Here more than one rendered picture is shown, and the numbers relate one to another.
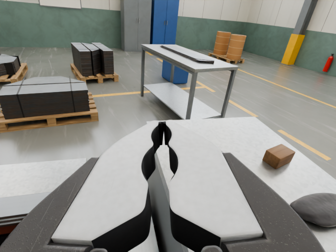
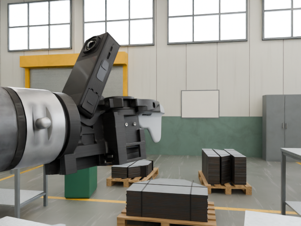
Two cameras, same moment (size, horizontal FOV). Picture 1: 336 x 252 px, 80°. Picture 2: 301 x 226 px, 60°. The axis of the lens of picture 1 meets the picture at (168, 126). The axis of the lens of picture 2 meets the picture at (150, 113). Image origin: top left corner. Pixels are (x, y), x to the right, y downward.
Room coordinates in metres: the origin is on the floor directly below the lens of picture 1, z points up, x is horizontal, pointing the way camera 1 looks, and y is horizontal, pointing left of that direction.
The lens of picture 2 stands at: (-0.23, -0.26, 1.45)
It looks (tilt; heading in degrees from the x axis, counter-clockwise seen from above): 0 degrees down; 39
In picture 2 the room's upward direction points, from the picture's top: straight up
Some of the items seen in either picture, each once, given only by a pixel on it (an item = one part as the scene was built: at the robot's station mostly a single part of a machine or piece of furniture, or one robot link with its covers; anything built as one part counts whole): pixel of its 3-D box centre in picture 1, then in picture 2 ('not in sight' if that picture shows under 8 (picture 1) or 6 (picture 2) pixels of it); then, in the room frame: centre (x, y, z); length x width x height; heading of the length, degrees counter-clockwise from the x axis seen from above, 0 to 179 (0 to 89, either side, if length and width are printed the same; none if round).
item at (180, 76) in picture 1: (175, 68); not in sight; (4.93, -0.03, 0.29); 0.61 x 0.43 x 0.57; 28
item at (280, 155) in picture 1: (278, 156); not in sight; (0.63, -0.43, 1.08); 0.10 x 0.06 x 0.05; 124
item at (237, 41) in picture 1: (228, 46); not in sight; (8.27, -1.97, 0.47); 1.32 x 0.80 x 0.95; 29
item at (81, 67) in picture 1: (92, 61); (221, 168); (4.68, 1.89, 0.32); 1.20 x 0.80 x 0.65; 34
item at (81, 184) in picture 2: not in sight; (80, 177); (2.59, 3.62, 0.29); 0.61 x 0.46 x 0.57; 38
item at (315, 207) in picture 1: (324, 208); not in sight; (0.41, -0.47, 1.07); 0.20 x 0.10 x 0.03; 109
